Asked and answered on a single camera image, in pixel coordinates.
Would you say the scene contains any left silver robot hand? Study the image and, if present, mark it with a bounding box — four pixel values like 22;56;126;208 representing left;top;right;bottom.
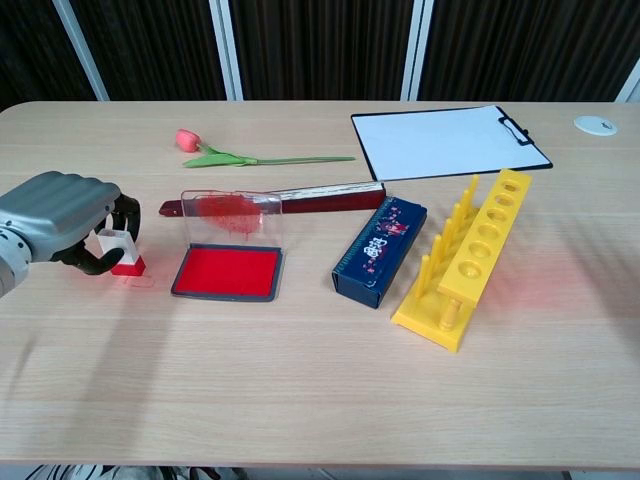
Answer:
0;171;142;277

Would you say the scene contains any white and red stamp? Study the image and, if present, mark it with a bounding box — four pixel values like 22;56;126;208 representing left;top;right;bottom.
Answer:
97;229;149;278

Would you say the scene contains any pink artificial tulip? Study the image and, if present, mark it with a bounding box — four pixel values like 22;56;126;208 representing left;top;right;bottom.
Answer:
175;128;357;170

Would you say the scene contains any red ink pad case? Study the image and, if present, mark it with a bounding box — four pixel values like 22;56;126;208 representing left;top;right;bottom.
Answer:
170;189;286;303

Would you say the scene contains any dark blue printed box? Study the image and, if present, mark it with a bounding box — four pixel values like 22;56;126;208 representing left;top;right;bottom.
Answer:
331;196;429;310

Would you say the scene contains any black clipboard with white paper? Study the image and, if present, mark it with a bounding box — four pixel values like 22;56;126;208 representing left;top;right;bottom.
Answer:
350;104;554;182

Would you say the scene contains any yellow test tube rack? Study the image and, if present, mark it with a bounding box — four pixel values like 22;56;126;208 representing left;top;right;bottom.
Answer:
390;168;535;354

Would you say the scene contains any white round table grommet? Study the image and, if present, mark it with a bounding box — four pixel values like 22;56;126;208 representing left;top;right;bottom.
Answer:
573;115;619;136

